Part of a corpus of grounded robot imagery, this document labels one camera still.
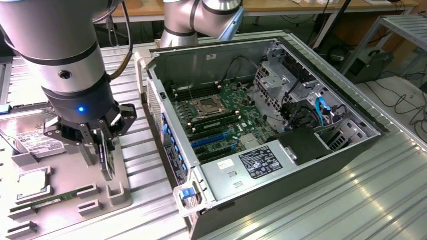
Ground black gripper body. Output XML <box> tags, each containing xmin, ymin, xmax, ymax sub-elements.
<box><xmin>41</xmin><ymin>72</ymin><xmax>121</xmax><ymax>131</ymax></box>

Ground blue SATA wire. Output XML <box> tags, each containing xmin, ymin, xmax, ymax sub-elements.
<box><xmin>314</xmin><ymin>96</ymin><xmax>331</xmax><ymax>129</ymax></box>

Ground blue expansion slot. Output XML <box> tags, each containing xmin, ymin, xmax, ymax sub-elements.
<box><xmin>191</xmin><ymin>133</ymin><xmax>228</xmax><ymax>149</ymax></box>

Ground silver CPU chip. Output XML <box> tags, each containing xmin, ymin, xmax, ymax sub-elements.
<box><xmin>15</xmin><ymin>172</ymin><xmax>48</xmax><ymax>199</ymax></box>

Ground blue case latch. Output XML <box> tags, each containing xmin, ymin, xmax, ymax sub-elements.
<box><xmin>179</xmin><ymin>187</ymin><xmax>195</xmax><ymax>200</ymax></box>

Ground silver hard disk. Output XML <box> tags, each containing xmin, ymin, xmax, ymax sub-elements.
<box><xmin>0</xmin><ymin>111</ymin><xmax>69</xmax><ymax>159</ymax></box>

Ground black plastic fan shroud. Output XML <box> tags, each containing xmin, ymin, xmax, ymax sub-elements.
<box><xmin>278</xmin><ymin>129</ymin><xmax>335</xmax><ymax>167</ymax></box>

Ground black robot cable hose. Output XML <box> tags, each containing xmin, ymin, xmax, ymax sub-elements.
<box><xmin>108</xmin><ymin>0</ymin><xmax>136</xmax><ymax>79</ymax></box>

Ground open black PC case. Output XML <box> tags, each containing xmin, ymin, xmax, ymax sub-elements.
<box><xmin>133</xmin><ymin>29</ymin><xmax>400</xmax><ymax>240</ymax></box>

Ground black wire inside case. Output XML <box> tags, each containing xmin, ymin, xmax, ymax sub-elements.
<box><xmin>223</xmin><ymin>56</ymin><xmax>260</xmax><ymax>81</ymax></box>

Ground installed RAM stick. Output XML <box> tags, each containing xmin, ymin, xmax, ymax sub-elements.
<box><xmin>188</xmin><ymin>113</ymin><xmax>240</xmax><ymax>134</ymax></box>

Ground grey power supply unit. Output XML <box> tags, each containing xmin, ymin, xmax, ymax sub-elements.
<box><xmin>199</xmin><ymin>139</ymin><xmax>299</xmax><ymax>202</ymax></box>

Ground silver chipset heatsink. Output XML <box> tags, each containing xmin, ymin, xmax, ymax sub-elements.
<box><xmin>237</xmin><ymin>135</ymin><xmax>265</xmax><ymax>149</ymax></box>

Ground thin metal locking lever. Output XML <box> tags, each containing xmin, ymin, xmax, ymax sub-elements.
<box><xmin>188</xmin><ymin>81</ymin><xmax>199</xmax><ymax>101</ymax></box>

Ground metal disk bay cage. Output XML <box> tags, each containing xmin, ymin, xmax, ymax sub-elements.
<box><xmin>251</xmin><ymin>61</ymin><xmax>303</xmax><ymax>127</ymax></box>

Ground grey metal frame table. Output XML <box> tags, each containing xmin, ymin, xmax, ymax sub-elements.
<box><xmin>339</xmin><ymin>15</ymin><xmax>427</xmax><ymax>84</ymax></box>

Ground green motherboard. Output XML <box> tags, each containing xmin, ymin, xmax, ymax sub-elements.
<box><xmin>165</xmin><ymin>79</ymin><xmax>269</xmax><ymax>164</ymax></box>

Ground dark grey equipment box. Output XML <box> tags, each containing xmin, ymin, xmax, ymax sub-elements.
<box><xmin>342</xmin><ymin>48</ymin><xmax>395</xmax><ymax>85</ymax></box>

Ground wooden desk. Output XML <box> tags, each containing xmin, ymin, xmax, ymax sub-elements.
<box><xmin>109</xmin><ymin>0</ymin><xmax>427</xmax><ymax>18</ymax></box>

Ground grey parts rack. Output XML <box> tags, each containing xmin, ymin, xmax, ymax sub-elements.
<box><xmin>0</xmin><ymin>104</ymin><xmax>135</xmax><ymax>240</ymax></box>

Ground green RAM stick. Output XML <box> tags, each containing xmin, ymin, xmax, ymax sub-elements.
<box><xmin>8</xmin><ymin>185</ymin><xmax>93</xmax><ymax>214</ymax></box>

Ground black floor cables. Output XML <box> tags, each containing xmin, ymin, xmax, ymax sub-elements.
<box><xmin>363</xmin><ymin>71</ymin><xmax>427</xmax><ymax>131</ymax></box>

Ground CPU socket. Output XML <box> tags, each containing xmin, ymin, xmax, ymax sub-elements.
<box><xmin>193</xmin><ymin>95</ymin><xmax>224</xmax><ymax>114</ymax></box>

